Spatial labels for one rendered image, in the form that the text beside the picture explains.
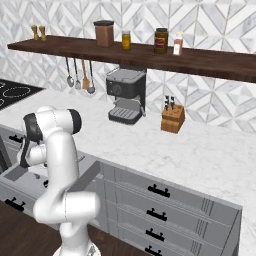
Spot dark wooden wall shelf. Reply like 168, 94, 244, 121
7, 34, 256, 84

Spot black handle of open drawer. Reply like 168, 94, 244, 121
4, 196, 26, 213

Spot wooden knife block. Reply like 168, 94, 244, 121
160, 103, 186, 135

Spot open grey drawer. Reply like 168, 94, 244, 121
0, 156, 102, 232

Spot wooden pepper shaker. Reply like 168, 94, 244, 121
38, 25, 48, 42

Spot brown canister with black lid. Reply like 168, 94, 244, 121
92, 19, 116, 48

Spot black hob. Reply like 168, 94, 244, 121
0, 78, 46, 111

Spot hanging metal ladle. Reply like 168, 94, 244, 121
87, 60, 97, 95

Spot yellow glass jar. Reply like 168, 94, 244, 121
121, 30, 132, 51

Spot black handle beside hob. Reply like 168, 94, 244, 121
8, 133, 25, 144

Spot white spice bottle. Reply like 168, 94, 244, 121
172, 31, 185, 57

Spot black grey coffee machine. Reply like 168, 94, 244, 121
105, 67, 148, 126

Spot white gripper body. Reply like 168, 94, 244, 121
27, 165, 48, 178

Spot hanging wooden spatula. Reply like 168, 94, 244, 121
81, 59, 91, 91

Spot dark jar with red label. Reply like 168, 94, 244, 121
153, 27, 169, 55

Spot grey drawer front beside hob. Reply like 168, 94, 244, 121
0, 126, 28, 168

